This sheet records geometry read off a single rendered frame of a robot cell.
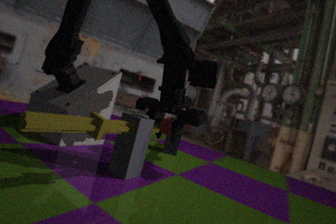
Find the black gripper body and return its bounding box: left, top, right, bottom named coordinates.
left=136, top=82, right=207, bottom=127

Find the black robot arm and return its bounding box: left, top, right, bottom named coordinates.
left=42, top=0, right=218, bottom=93

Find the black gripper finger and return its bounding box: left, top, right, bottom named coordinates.
left=146, top=112, right=166, bottom=139
left=171, top=120, right=186, bottom=144

